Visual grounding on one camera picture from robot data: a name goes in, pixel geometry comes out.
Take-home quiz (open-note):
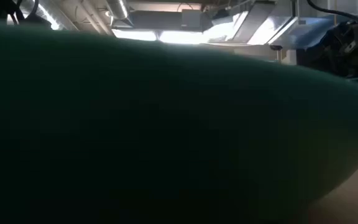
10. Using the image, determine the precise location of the grey ceiling-mounted box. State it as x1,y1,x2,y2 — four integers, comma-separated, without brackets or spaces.
181,9,213,32

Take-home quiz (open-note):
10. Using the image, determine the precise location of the green plastic plate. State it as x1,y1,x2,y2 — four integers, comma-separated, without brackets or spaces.
0,19,358,224

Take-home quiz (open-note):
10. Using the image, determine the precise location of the silver ceiling air duct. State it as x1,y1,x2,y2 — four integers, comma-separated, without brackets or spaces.
106,0,131,20

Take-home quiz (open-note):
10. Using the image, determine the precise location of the bright ceiling light panel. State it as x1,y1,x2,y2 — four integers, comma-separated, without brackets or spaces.
111,29,208,45

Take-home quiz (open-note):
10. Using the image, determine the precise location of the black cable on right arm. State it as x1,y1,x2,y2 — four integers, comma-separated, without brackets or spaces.
306,0,358,20

